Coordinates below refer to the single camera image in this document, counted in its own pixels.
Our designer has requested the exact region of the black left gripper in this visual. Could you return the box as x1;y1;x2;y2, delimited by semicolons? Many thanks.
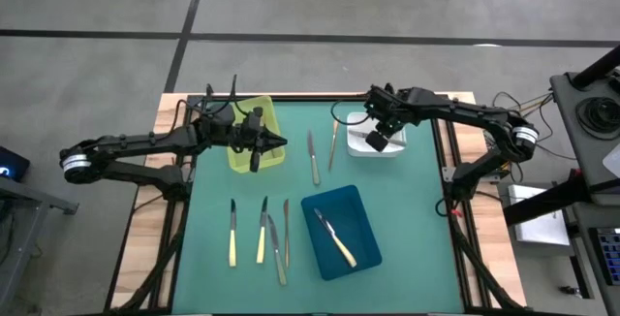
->
232;106;289;174

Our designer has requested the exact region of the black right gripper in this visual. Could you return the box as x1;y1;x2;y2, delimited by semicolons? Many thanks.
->
363;84;419;155

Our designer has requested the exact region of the all-silver table knife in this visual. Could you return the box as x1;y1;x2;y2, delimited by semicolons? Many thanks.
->
266;213;289;287
348;129;407;148
307;129;322;187

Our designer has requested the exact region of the wooden stick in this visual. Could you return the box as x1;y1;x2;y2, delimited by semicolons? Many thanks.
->
327;120;340;173

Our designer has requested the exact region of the cream-handled table knife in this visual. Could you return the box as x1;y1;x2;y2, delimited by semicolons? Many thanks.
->
255;195;269;265
228;198;238;269
313;207;358;269

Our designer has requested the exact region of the translucent yellow plastic bin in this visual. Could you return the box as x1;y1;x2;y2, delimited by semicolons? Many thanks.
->
219;94;287;174

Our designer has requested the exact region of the white plastic bin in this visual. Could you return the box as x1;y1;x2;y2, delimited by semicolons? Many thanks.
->
346;111;408;159

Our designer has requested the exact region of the blue plastic bin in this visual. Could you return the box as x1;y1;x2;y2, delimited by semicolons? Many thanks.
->
299;183;384;282

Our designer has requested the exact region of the grey equipment cart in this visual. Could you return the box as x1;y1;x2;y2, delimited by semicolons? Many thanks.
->
549;71;620;316

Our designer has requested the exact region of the black diagonal support beam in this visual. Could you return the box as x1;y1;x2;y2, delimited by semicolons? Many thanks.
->
502;168;600;228

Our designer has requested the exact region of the white equipment box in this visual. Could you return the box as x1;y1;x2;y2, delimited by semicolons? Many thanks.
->
507;183;573;247

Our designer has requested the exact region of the black round pole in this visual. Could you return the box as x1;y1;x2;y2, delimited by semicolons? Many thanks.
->
571;46;620;90

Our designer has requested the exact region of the white paper sheet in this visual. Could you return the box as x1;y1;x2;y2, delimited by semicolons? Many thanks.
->
603;143;620;179

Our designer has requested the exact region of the grey metal stand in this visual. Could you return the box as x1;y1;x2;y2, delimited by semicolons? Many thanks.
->
0;174;80;313

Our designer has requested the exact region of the black computer tower blue light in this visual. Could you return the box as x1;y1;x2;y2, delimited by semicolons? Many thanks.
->
0;144;32;184

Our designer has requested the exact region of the black coloured-button panel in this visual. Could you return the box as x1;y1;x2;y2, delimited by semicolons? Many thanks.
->
589;227;620;284

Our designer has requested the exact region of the black aluminium rig frame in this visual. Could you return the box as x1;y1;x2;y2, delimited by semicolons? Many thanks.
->
104;81;528;316

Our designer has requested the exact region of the coiled black cable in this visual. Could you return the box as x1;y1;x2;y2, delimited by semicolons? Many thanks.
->
574;96;620;142

